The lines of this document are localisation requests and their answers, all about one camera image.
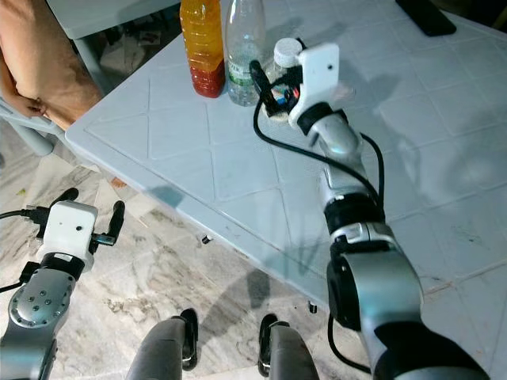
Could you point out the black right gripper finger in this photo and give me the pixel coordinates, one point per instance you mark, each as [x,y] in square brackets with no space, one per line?
[261,79]

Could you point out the small white-capped bottle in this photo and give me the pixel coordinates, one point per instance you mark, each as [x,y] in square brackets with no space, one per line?
[287,52]

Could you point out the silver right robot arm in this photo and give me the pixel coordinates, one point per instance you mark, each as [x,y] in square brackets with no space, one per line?
[388,293]

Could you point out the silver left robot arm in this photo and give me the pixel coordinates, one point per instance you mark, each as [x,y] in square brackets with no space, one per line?
[40,309]

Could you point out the clear green-label water bottle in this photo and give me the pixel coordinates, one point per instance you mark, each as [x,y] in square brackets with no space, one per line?
[244,55]

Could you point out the orange juice bottle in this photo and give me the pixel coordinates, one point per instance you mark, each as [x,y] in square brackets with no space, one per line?
[203,47]

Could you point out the grey plastic chair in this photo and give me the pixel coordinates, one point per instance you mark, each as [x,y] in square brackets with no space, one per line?
[20,119]

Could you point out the white plastic folding table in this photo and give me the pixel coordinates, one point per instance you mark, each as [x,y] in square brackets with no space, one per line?
[206,158]

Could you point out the grey robot left leg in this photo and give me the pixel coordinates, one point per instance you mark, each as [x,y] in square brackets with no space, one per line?
[154,356]

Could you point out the grey robot leg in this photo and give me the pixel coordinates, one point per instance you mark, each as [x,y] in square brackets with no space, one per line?
[293,356]
[154,356]

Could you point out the person bare leg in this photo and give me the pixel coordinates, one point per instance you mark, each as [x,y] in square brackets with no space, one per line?
[40,55]

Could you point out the flat black phone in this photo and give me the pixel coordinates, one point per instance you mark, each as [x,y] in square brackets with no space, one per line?
[428,16]

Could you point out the small white side table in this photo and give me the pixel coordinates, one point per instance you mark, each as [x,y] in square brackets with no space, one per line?
[103,12]

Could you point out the grey robot right leg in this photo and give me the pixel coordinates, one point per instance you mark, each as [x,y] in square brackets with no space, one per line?
[293,356]

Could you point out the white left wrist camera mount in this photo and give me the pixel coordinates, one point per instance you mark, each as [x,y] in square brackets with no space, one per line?
[70,229]

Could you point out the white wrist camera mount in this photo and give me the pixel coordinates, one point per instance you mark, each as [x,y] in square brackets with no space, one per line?
[70,229]
[317,75]

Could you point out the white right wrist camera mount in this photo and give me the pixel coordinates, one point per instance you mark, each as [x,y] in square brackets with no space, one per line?
[317,75]

